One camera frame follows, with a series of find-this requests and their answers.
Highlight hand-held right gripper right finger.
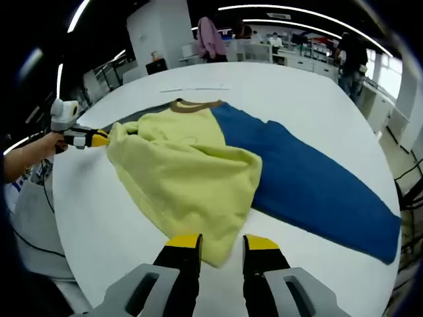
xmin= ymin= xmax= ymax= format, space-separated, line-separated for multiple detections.
xmin=243 ymin=233 xmax=351 ymax=317

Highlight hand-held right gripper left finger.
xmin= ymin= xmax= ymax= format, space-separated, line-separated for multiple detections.
xmin=71 ymin=233 xmax=203 ymax=317

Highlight yellow blue grey garment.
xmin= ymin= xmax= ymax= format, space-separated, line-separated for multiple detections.
xmin=104 ymin=98 xmax=403 ymax=269

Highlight white template sheet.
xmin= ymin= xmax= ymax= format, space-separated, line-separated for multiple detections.
xmin=159 ymin=84 xmax=232 ymax=93

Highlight person's left hand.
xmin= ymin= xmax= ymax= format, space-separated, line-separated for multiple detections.
xmin=39 ymin=131 xmax=69 ymax=158

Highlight long ceiling light strip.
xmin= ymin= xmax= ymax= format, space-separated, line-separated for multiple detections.
xmin=217 ymin=3 xmax=394 ymax=55
xmin=67 ymin=0 xmax=92 ymax=34

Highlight white square pillar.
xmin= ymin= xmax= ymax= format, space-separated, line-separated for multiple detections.
xmin=126 ymin=0 xmax=194 ymax=72

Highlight white low cabinet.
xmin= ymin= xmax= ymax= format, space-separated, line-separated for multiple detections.
xmin=363 ymin=82 xmax=395 ymax=133

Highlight black cable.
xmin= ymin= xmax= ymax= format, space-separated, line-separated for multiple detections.
xmin=13 ymin=183 xmax=64 ymax=256

